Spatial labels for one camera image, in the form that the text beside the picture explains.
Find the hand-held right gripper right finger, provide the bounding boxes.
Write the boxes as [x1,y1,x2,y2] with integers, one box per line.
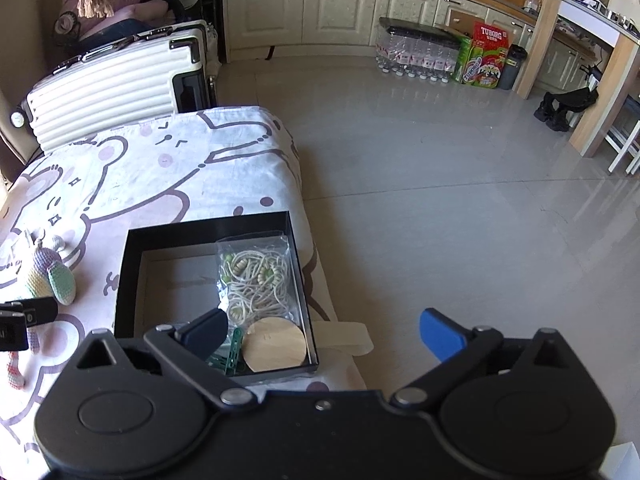
[390,308,576,408]

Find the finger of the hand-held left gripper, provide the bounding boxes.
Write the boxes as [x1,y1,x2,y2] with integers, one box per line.
[0,297,58,327]

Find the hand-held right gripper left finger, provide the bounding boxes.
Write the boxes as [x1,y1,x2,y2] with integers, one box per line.
[75,308,258,408]

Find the green clothespin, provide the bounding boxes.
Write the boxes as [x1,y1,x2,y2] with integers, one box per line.
[206,327,246,377]

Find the round wooden disc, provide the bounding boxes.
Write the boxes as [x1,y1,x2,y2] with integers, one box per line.
[242,317,306,373]

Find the clear bag of beaded cords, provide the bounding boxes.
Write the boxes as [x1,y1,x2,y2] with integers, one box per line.
[216,231,303,326]

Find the black cardboard box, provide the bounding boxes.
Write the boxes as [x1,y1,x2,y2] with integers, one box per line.
[114,211,320,378]

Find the pastel crochet plush toy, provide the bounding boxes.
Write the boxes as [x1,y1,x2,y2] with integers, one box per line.
[7,229,77,391]

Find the beige board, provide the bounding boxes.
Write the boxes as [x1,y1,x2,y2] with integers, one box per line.
[315,322,375,356]

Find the cartoon bear printed blanket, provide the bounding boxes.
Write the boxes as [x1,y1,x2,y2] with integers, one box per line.
[0,106,373,461]

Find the white ribbed suitcase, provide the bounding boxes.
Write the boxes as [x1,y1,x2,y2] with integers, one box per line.
[11,20,218,153]

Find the black stool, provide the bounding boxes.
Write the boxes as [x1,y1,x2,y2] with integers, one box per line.
[533,87,599,132]

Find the green carton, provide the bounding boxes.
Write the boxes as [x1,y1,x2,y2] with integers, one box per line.
[452,35,508,89]

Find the white chair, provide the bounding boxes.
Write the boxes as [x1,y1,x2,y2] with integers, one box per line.
[607,95,640,176]

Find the grey trash bin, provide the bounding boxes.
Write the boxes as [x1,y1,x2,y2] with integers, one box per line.
[497,44,528,91]

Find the pack of water bottles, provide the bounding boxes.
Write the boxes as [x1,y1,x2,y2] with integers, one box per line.
[375,17,463,86]

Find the dark blue cloth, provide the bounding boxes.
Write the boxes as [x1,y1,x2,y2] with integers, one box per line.
[80,17,148,53]

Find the wooden table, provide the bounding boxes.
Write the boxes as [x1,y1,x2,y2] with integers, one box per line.
[515,0,640,158]

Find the red carton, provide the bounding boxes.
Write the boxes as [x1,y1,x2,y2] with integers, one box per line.
[470,22,511,52]

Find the cream kitchen cabinets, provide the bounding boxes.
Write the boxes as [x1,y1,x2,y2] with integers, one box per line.
[220,0,601,96]

